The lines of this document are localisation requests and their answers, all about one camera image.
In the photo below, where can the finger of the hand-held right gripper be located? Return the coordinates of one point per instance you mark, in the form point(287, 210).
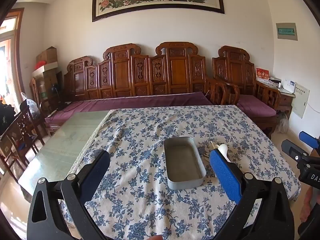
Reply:
point(291, 148)
point(310, 139)

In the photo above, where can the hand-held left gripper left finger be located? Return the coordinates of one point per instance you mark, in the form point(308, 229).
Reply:
point(96, 177)

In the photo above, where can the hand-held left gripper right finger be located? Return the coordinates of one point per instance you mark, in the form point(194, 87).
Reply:
point(225, 172)

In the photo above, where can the white plastic spoon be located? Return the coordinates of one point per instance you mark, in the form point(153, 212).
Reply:
point(222, 148)

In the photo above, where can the rectangular metal tray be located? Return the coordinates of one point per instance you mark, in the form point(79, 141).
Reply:
point(182, 160)

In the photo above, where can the person's right hand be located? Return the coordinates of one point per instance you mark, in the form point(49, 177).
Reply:
point(307, 202)

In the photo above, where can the person's left hand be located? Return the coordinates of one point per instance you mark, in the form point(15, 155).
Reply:
point(156, 238)

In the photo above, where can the white electrical panel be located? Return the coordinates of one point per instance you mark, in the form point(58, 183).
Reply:
point(301, 101)

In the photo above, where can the wooden side table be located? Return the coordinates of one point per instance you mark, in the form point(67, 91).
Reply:
point(285, 102)

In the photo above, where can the purple armchair cushion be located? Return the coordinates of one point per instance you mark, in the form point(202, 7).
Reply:
point(255, 107)

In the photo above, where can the blue floral tablecloth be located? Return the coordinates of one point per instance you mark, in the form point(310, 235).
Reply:
point(150, 205)

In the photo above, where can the red greeting card box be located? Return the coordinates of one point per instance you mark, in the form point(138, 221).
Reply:
point(262, 74)

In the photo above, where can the wooden chair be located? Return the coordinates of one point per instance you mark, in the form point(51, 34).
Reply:
point(22, 127)

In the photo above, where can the purple sofa cushion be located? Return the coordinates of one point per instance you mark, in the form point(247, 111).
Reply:
point(150, 100)

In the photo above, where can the carved wooden armchair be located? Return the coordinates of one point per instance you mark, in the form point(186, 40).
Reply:
point(235, 70)

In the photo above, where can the clear plastic bag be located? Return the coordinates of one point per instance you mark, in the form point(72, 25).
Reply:
point(28, 102)

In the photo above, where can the tall cardboard box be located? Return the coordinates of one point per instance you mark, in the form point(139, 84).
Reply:
point(50, 85)

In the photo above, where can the carved wooden sofa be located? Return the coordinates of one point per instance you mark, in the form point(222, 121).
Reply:
point(122, 75)

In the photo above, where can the black bag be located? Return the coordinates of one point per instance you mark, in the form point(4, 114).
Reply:
point(6, 117)

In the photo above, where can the red decoration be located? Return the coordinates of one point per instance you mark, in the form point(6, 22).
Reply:
point(41, 64)

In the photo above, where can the brown cardboard box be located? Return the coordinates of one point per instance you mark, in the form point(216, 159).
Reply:
point(47, 55)

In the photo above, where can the grey wall box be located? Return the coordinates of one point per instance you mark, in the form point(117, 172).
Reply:
point(287, 31)

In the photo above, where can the wooden door frame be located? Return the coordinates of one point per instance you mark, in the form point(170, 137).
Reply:
point(18, 55)

